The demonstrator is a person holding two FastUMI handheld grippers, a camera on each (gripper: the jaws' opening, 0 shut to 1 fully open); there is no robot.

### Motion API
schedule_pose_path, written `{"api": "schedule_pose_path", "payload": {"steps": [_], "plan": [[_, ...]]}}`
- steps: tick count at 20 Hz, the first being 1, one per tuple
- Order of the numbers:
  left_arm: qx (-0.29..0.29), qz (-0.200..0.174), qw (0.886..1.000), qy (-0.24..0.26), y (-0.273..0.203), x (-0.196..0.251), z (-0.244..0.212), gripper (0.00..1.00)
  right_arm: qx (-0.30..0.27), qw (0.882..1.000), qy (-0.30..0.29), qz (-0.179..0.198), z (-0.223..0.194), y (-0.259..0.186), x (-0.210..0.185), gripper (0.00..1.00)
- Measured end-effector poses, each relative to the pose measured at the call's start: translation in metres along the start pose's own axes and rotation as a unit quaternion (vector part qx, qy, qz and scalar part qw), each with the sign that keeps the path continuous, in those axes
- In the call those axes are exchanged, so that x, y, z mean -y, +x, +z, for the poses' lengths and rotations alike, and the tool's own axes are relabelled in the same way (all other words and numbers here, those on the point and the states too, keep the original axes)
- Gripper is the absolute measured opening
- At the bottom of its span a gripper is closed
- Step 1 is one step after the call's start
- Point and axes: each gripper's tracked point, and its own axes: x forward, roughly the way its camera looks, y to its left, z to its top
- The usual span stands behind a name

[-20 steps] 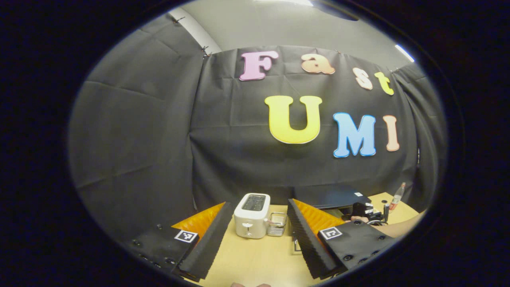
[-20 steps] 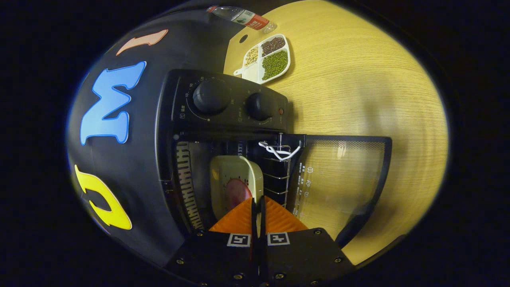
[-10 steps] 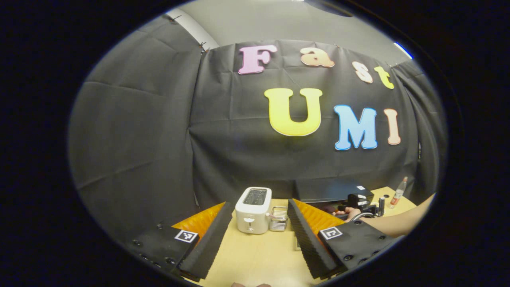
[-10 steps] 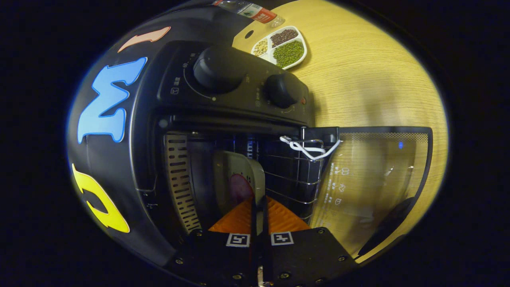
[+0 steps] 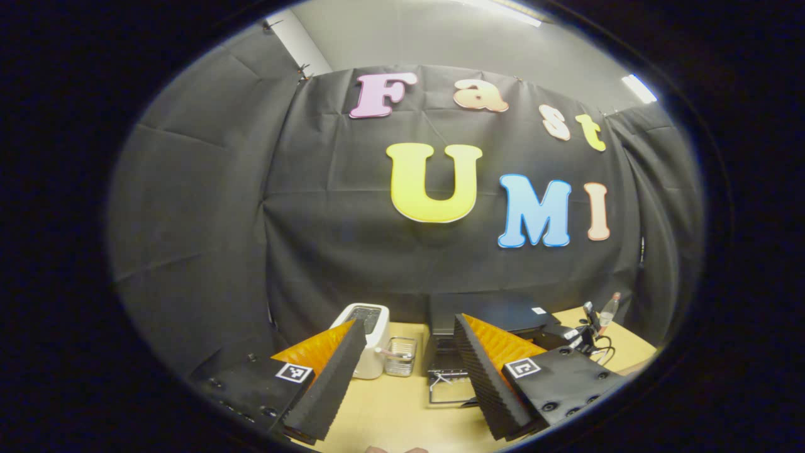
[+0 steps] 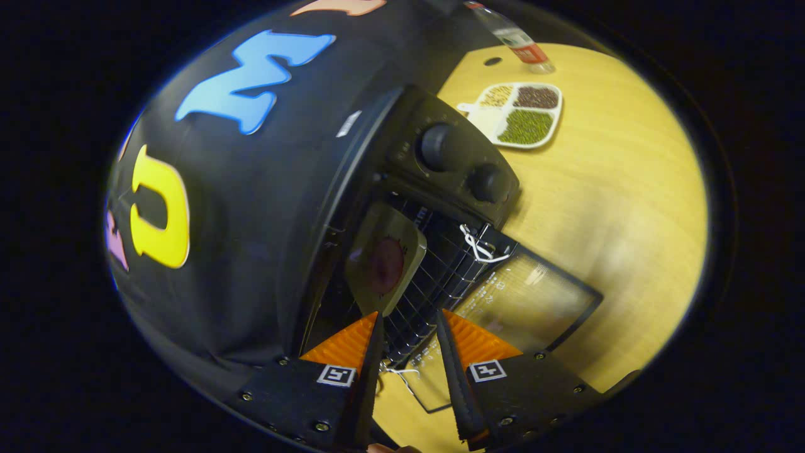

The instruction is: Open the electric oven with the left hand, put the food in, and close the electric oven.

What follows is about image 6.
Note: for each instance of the black electric oven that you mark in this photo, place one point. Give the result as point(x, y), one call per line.
point(453, 157)

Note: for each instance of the clear bottle with red label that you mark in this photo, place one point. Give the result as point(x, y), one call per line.
point(522, 44)

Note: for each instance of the green mung beans pile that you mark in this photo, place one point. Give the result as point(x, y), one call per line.
point(526, 126)

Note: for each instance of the yellow soybeans pile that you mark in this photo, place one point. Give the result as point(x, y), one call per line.
point(497, 95)

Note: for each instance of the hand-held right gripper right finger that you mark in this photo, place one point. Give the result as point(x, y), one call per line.
point(459, 396)

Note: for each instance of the white square plate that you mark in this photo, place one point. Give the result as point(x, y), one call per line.
point(402, 226)

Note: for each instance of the white divided tray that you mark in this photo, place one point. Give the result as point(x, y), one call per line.
point(487, 119)

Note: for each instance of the pink round food slice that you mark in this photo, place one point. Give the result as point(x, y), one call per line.
point(386, 265)

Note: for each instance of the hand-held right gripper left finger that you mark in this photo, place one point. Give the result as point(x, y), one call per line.
point(371, 390)

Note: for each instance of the dark red beans pile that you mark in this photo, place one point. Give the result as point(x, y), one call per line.
point(536, 97)

